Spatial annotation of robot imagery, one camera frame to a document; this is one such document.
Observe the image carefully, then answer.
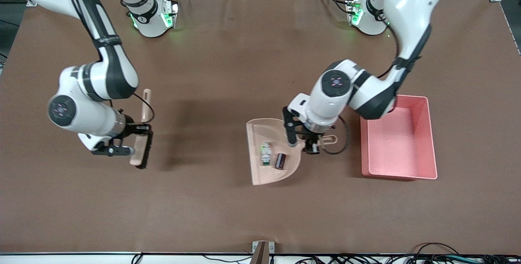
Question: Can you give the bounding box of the green lit base connector plate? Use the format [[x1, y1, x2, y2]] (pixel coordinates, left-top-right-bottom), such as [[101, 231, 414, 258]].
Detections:
[[346, 0, 363, 26], [162, 0, 180, 29]]

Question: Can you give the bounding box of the black floor cable bundle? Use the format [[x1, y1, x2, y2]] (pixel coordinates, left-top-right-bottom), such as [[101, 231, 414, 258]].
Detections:
[[293, 242, 521, 264]]

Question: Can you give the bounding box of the metal table edge bracket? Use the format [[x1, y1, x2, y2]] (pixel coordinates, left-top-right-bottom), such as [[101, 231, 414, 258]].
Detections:
[[252, 241, 275, 264]]

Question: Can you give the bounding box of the pink plastic bin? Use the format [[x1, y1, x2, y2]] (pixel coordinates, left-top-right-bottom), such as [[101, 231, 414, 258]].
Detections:
[[360, 95, 438, 180]]

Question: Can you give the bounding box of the brown table cover sheet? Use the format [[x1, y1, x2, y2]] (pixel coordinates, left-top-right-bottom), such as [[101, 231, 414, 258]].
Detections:
[[0, 0, 521, 255]]

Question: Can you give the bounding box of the beige plastic dustpan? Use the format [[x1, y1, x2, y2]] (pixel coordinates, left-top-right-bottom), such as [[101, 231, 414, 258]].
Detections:
[[246, 118, 338, 186]]

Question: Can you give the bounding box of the white orange electrical switch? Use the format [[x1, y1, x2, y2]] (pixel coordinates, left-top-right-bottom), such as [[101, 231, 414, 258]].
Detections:
[[260, 141, 272, 167]]

